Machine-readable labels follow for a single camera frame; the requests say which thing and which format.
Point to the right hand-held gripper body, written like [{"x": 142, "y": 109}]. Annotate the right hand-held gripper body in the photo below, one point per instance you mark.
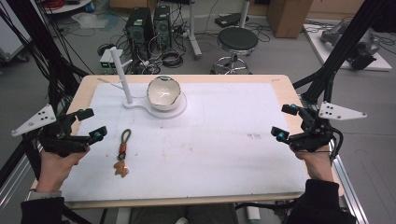
[{"x": 314, "y": 137}]

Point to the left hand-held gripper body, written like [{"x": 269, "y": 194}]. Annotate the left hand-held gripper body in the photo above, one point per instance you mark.
[{"x": 59, "y": 143}]

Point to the person's left hand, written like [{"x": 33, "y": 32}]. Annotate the person's left hand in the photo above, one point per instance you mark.
[{"x": 54, "y": 169}]

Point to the person's right hand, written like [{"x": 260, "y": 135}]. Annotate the person's right hand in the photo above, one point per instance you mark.
[{"x": 317, "y": 165}]

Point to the white stand with upright pole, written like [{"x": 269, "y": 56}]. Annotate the white stand with upright pole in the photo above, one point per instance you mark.
[{"x": 123, "y": 77}]

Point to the grey wrist band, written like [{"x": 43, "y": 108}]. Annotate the grey wrist band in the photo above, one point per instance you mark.
[{"x": 43, "y": 194}]

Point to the white power supply box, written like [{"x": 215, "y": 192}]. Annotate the white power supply box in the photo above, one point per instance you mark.
[{"x": 107, "y": 62}]

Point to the white shell-shaped bowl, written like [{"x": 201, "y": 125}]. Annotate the white shell-shaped bowl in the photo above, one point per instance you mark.
[{"x": 163, "y": 93}]

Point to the white table mat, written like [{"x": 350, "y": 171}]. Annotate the white table mat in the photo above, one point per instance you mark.
[{"x": 199, "y": 155}]

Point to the black round stool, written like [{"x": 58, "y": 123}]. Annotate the black round stool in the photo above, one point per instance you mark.
[{"x": 237, "y": 40}]

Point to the white board with grey machine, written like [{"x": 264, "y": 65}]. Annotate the white board with grey machine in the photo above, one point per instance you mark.
[{"x": 351, "y": 46}]

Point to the brown wooden cabinet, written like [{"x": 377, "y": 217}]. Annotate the brown wooden cabinet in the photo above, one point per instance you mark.
[{"x": 289, "y": 17}]

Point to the clear plastic bag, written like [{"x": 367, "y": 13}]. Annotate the clear plastic bag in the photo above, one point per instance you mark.
[{"x": 90, "y": 20}]

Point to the large black computer tower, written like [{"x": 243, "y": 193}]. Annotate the large black computer tower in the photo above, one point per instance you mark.
[{"x": 138, "y": 31}]

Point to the black flat floor device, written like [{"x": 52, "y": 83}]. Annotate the black flat floor device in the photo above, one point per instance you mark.
[{"x": 230, "y": 20}]

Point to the small black computer tower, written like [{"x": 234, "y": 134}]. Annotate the small black computer tower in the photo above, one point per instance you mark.
[{"x": 162, "y": 26}]

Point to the white metal table leg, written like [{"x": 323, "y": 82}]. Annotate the white metal table leg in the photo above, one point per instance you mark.
[{"x": 193, "y": 31}]

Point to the aluminium rail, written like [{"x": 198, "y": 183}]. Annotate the aluminium rail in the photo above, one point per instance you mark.
[{"x": 350, "y": 193}]

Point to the black frame strut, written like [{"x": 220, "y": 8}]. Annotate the black frame strut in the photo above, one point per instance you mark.
[{"x": 342, "y": 49}]

